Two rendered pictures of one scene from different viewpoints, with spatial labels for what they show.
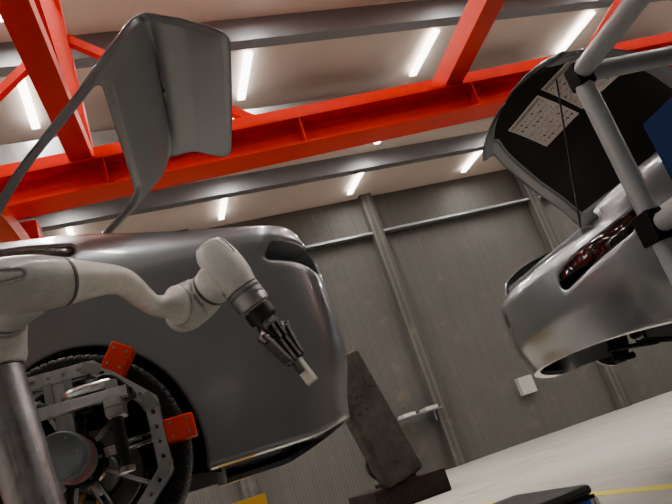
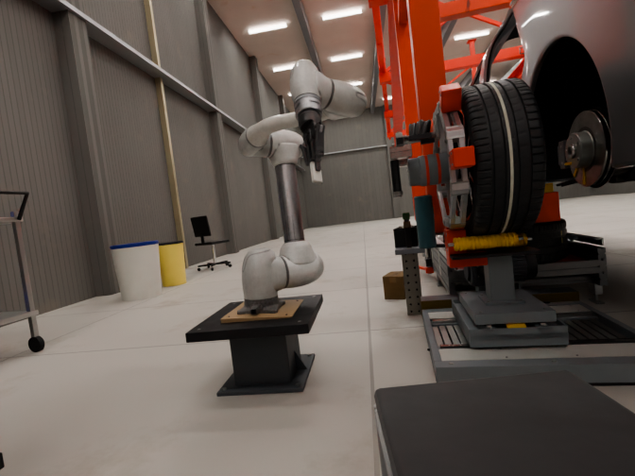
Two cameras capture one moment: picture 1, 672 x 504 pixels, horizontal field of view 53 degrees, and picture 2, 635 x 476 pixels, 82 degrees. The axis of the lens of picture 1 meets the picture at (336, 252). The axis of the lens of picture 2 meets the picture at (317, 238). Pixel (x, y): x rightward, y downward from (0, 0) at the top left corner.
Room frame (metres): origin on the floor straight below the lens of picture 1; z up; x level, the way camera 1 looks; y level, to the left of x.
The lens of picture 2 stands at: (2.19, -0.85, 0.70)
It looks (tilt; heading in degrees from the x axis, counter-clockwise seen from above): 3 degrees down; 117
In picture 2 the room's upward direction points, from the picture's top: 7 degrees counter-clockwise
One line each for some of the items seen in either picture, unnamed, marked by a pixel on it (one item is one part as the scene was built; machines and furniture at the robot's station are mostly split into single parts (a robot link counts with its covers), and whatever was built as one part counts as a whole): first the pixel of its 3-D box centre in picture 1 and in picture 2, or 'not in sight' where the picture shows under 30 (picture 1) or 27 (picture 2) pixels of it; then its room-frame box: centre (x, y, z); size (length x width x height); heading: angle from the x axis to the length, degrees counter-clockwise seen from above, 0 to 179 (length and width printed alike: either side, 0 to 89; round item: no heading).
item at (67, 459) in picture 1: (67, 458); (432, 169); (1.93, 0.91, 0.85); 0.21 x 0.14 x 0.14; 14
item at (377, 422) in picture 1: (375, 428); not in sight; (9.33, 0.25, 1.01); 1.21 x 1.19 x 2.02; 17
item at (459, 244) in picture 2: not in sight; (485, 241); (2.12, 0.83, 0.51); 0.29 x 0.06 x 0.06; 14
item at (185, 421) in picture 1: (180, 428); (461, 158); (2.08, 0.62, 0.85); 0.09 x 0.08 x 0.07; 104
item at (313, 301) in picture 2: not in sight; (266, 343); (1.19, 0.49, 0.15); 0.50 x 0.50 x 0.30; 19
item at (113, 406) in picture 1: (115, 407); (401, 151); (1.84, 0.71, 0.93); 0.09 x 0.05 x 0.05; 14
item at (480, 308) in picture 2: not in sight; (498, 279); (2.16, 0.97, 0.32); 0.40 x 0.30 x 0.28; 104
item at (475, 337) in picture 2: not in sight; (500, 317); (2.15, 1.00, 0.13); 0.50 x 0.36 x 0.10; 104
